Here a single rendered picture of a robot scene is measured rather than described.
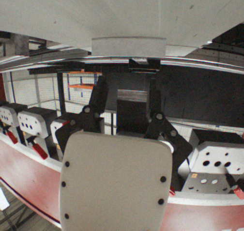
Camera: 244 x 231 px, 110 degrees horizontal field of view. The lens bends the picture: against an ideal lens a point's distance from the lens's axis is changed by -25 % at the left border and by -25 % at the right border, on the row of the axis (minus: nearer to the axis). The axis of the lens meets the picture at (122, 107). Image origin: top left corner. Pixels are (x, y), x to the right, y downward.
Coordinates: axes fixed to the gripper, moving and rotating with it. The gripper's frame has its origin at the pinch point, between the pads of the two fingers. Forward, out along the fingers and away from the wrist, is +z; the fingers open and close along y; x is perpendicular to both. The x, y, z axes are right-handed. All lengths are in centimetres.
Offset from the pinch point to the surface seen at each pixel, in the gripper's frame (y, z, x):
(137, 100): 1.5, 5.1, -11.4
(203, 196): 24.0, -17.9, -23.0
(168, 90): 22, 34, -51
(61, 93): -84, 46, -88
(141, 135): 3.0, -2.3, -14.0
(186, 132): 210, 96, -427
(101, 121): -8.4, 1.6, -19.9
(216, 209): 31.9, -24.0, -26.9
